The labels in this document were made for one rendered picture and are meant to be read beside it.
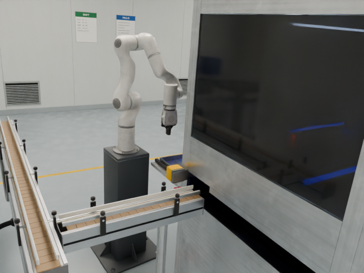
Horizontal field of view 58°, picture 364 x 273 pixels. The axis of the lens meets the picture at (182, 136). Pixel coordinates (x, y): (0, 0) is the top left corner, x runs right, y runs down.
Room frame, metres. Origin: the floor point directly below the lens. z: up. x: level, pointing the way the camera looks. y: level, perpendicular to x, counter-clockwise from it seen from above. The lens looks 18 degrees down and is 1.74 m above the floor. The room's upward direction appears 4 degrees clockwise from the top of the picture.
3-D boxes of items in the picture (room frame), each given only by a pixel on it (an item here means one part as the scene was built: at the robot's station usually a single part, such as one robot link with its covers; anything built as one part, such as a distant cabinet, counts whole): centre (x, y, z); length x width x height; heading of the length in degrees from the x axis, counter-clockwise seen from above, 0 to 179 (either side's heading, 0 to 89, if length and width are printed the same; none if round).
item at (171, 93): (2.05, 0.09, 1.33); 0.09 x 0.08 x 0.13; 149
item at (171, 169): (1.59, 0.02, 1.00); 0.08 x 0.07 x 0.07; 32
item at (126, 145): (2.22, 0.40, 0.95); 0.19 x 0.19 x 0.18
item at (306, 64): (1.24, -0.28, 1.51); 0.85 x 0.01 x 0.59; 32
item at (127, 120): (2.25, 0.38, 1.16); 0.19 x 0.12 x 0.24; 149
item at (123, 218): (1.32, 0.19, 0.92); 0.69 x 0.15 x 0.16; 122
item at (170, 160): (1.92, -0.06, 0.90); 0.34 x 0.26 x 0.04; 32
